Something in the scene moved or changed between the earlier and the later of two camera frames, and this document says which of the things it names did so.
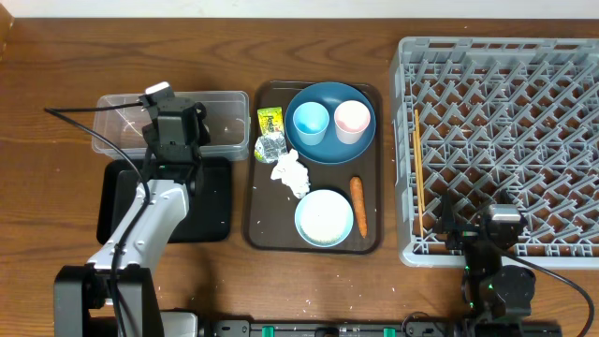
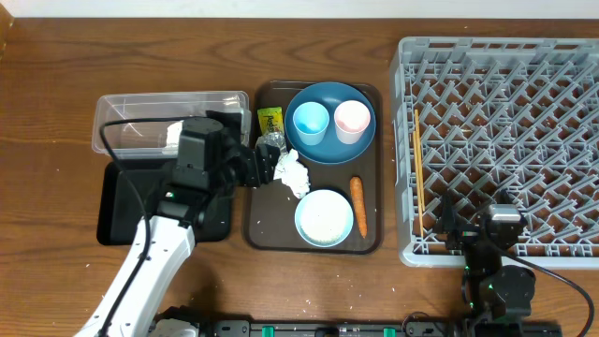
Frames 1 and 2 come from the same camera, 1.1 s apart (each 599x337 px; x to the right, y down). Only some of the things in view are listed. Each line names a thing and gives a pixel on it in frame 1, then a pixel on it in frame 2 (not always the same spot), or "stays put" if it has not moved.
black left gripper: (202, 125) → (262, 164)
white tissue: (292, 172) stays put
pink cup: (351, 119) stays put
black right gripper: (463, 233) stays put
